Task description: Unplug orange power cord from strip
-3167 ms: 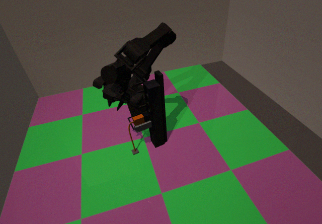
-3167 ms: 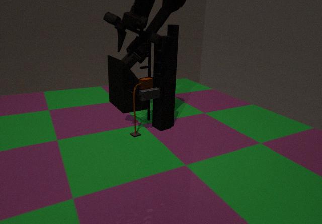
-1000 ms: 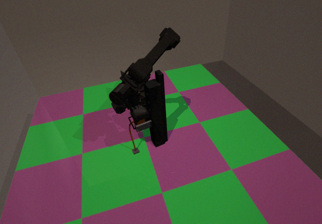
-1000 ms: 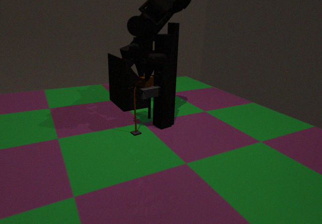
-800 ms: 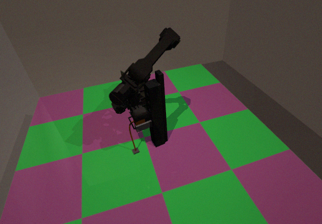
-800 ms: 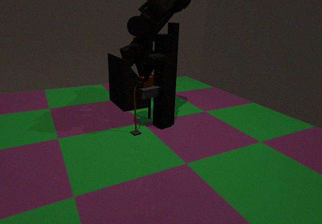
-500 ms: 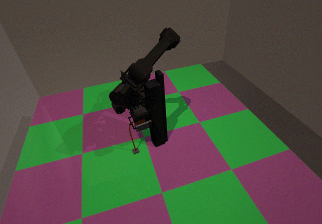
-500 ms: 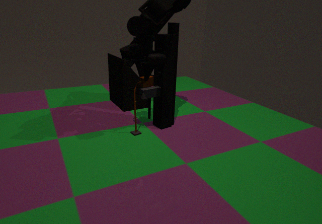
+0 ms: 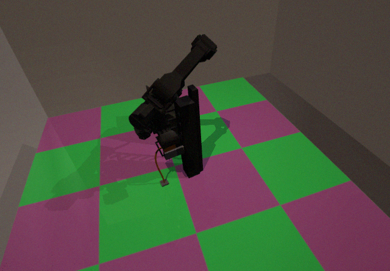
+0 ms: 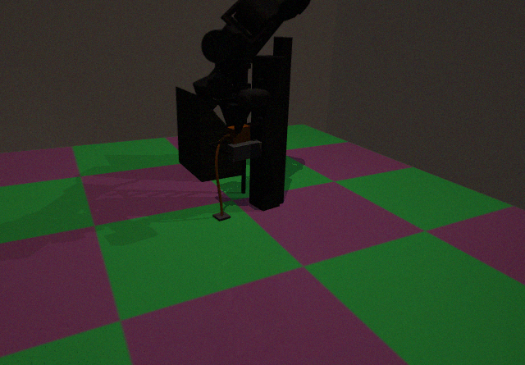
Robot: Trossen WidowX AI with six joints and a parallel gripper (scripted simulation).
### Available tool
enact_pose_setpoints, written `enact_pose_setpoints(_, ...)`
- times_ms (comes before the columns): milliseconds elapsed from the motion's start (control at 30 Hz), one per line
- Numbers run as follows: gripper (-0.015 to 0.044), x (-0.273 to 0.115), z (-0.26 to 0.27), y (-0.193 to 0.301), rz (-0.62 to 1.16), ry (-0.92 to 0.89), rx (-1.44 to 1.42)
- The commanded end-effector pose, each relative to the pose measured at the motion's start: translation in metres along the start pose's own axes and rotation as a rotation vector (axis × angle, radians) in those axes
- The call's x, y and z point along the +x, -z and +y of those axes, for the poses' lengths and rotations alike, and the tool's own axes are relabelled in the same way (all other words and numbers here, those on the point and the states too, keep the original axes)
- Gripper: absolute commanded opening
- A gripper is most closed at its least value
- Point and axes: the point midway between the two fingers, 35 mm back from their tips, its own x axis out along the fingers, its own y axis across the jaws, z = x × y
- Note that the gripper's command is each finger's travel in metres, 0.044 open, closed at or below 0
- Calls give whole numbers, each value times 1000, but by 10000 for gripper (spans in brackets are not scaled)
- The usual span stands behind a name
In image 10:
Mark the orange power cord with plug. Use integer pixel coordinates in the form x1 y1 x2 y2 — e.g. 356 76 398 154
215 121 263 216

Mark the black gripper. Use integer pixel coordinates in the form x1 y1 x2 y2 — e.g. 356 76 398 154
212 58 271 134

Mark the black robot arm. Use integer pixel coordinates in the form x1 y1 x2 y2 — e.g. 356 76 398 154
193 0 310 110

